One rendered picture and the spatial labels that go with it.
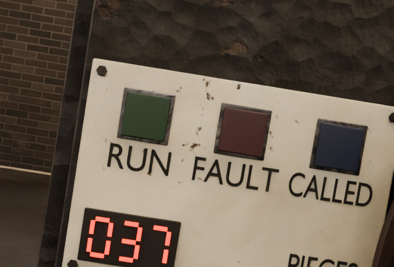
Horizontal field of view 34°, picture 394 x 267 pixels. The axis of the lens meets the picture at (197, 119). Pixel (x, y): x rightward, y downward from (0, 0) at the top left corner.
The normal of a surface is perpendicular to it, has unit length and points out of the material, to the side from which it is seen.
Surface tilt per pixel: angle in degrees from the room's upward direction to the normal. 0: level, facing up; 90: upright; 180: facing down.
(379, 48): 90
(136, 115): 90
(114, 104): 90
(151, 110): 90
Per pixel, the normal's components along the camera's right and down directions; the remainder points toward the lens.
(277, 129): 0.02, 0.07
